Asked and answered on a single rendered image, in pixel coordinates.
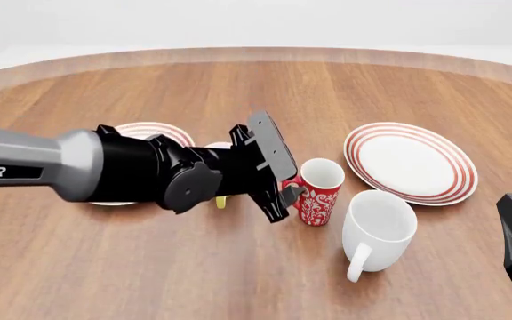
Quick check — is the white plate with red rings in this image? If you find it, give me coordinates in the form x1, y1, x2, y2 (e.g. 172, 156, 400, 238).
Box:
89, 121, 196, 207
343, 121, 479, 207

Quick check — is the white mug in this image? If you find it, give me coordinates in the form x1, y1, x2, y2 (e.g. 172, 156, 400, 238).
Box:
341, 189, 419, 284

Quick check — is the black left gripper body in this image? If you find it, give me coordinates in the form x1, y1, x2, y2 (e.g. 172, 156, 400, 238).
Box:
229, 124, 292, 224

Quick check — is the yellow mug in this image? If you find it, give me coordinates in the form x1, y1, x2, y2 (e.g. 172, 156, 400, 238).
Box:
204, 141, 235, 211

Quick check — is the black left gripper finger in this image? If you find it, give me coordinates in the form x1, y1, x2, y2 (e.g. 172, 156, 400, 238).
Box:
282, 185, 307, 208

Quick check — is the red patterned mug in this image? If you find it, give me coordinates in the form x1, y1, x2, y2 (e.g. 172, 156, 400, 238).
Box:
281, 157, 346, 228

